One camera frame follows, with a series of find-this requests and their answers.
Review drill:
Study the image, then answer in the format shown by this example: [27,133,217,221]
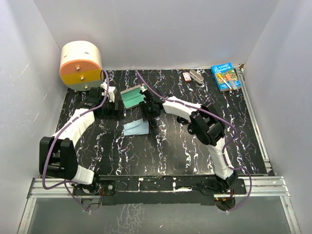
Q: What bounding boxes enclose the grey glasses case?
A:
[120,85,144,110]

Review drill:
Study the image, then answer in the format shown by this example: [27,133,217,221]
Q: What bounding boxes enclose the light blue cleaning cloth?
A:
[123,119,149,136]

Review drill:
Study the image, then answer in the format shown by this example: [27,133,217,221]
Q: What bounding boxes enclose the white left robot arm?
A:
[39,83,123,195]

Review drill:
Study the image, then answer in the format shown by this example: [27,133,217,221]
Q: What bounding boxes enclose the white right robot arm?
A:
[139,87,238,194]

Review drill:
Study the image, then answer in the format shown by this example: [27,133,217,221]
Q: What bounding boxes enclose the black sunglasses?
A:
[176,117,195,135]

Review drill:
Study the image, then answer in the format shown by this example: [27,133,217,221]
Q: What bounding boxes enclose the small red white box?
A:
[182,72,192,82]

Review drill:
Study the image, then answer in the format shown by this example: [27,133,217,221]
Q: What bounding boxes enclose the round mini drawer cabinet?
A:
[59,40,103,92]

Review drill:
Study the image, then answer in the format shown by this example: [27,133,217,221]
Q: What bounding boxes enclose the yellow white marker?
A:
[217,73,232,90]

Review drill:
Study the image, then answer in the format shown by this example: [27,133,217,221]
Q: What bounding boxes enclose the orange grey marker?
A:
[226,74,237,90]

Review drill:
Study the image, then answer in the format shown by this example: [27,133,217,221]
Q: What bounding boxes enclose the blue paperback book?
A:
[211,62,241,92]

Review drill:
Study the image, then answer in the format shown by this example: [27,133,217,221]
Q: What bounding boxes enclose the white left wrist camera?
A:
[100,82,117,102]

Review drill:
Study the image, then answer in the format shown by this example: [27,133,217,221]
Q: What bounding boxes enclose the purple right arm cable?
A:
[135,70,253,212]

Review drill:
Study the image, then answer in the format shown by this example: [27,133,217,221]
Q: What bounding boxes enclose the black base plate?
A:
[73,175,247,207]

